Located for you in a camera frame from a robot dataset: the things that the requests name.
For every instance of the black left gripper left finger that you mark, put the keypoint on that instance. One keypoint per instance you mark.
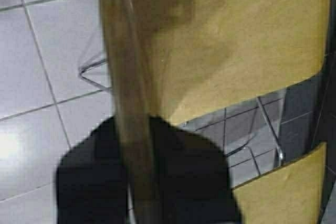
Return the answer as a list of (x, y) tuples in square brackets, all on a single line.
[(91, 184)]

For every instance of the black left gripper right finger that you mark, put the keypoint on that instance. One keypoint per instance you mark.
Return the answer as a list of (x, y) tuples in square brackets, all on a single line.
[(193, 177)]

